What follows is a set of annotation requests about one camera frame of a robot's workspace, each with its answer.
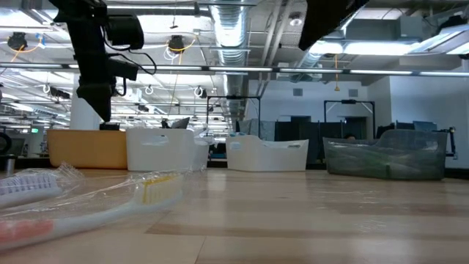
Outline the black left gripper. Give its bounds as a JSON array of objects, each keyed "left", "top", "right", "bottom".
[{"left": 67, "top": 18, "right": 139, "bottom": 122}]

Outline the white pillar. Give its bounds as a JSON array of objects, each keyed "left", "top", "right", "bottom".
[{"left": 69, "top": 72, "right": 103, "bottom": 131}]

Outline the yellow plastic bin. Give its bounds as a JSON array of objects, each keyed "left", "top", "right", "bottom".
[{"left": 46, "top": 128, "right": 129, "bottom": 169}]

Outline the narrow white plastic bin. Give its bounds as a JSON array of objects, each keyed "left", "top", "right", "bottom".
[{"left": 125, "top": 127, "right": 210, "bottom": 172}]

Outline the background computer monitor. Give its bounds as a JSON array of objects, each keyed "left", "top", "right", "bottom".
[{"left": 170, "top": 116, "right": 191, "bottom": 131}]

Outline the black ceiling device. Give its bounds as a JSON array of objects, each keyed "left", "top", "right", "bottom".
[
  {"left": 7, "top": 32, "right": 29, "bottom": 51},
  {"left": 167, "top": 34, "right": 186, "bottom": 55}
]

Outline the purple wrapped toothbrush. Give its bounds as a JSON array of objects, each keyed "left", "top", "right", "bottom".
[{"left": 0, "top": 163, "right": 85, "bottom": 210}]

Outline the orange wrapped toothbrush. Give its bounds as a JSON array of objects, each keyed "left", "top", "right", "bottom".
[{"left": 0, "top": 172, "right": 184, "bottom": 251}]

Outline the dark office partition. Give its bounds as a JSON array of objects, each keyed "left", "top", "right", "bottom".
[{"left": 273, "top": 115, "right": 380, "bottom": 166}]

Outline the brown plastic bin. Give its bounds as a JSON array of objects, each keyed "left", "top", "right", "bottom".
[{"left": 322, "top": 128, "right": 448, "bottom": 180}]

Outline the wide white plastic bin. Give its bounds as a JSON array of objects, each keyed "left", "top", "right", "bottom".
[{"left": 225, "top": 134, "right": 310, "bottom": 172}]

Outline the black background stand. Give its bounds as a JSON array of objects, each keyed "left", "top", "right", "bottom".
[{"left": 432, "top": 126, "right": 457, "bottom": 159}]

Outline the silver ventilation duct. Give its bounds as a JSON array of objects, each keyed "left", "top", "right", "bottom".
[
  {"left": 208, "top": 0, "right": 254, "bottom": 124},
  {"left": 292, "top": 14, "right": 371, "bottom": 84}
]

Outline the long ceiling light rail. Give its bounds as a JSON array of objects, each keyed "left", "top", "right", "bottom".
[{"left": 0, "top": 62, "right": 469, "bottom": 78}]

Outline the yellow hanging cord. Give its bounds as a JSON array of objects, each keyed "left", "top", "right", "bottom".
[{"left": 333, "top": 54, "right": 341, "bottom": 92}]

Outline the black camera cable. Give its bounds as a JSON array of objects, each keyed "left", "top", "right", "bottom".
[{"left": 104, "top": 34, "right": 158, "bottom": 97}]

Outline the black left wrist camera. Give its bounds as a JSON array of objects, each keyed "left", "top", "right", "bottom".
[{"left": 105, "top": 14, "right": 145, "bottom": 51}]

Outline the black gantry frame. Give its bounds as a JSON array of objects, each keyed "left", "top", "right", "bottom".
[
  {"left": 323, "top": 98, "right": 377, "bottom": 142},
  {"left": 206, "top": 94, "right": 262, "bottom": 142}
]

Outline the black looped cable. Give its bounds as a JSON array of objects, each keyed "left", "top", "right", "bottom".
[{"left": 0, "top": 132, "right": 12, "bottom": 155}]

